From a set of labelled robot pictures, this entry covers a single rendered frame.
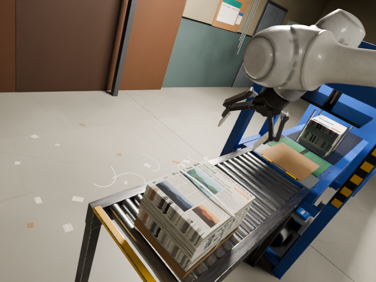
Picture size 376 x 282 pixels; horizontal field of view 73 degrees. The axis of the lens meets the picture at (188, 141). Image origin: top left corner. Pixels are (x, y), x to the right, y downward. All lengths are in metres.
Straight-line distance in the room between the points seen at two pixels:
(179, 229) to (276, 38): 0.68
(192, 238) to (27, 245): 1.35
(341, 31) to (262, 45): 0.20
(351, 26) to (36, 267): 1.89
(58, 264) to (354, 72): 1.83
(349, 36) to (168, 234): 0.78
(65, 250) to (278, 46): 1.82
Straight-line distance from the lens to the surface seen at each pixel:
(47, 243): 2.04
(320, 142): 2.66
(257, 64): 0.47
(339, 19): 0.63
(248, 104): 0.75
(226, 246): 1.22
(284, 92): 0.68
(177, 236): 0.93
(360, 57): 0.48
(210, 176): 1.12
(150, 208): 0.98
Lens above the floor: 1.65
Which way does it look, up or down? 28 degrees down
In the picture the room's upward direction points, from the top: 21 degrees clockwise
